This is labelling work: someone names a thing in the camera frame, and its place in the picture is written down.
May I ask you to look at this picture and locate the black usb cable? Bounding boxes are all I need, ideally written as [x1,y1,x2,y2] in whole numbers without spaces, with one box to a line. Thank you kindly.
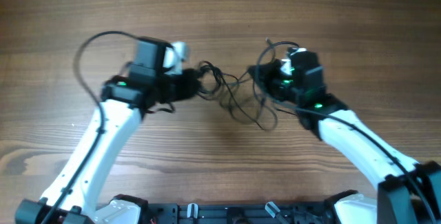
[196,37,300,132]

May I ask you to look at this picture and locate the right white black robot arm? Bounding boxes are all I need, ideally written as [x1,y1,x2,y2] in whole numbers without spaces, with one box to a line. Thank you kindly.
[247,48,440,223]

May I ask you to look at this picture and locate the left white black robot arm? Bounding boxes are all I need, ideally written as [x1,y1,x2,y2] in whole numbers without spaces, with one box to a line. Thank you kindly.
[14,37,201,223]

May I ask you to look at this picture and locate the right camera black cable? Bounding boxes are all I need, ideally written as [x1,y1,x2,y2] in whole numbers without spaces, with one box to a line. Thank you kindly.
[253,41,438,224]

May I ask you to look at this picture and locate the camera black cable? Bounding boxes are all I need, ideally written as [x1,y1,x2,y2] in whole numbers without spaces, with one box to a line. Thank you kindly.
[41,30,141,224]
[253,41,438,224]

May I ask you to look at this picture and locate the left camera black cable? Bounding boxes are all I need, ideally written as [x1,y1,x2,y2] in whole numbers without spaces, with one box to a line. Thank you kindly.
[41,30,141,224]

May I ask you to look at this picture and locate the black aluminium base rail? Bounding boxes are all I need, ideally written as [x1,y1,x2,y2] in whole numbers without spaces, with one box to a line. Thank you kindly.
[135,201,340,224]

